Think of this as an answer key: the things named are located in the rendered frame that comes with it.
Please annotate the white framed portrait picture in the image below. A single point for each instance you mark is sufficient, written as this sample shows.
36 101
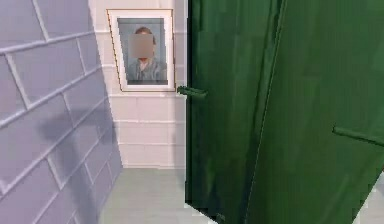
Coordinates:
145 50

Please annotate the green room door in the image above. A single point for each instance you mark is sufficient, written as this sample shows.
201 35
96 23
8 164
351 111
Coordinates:
283 116

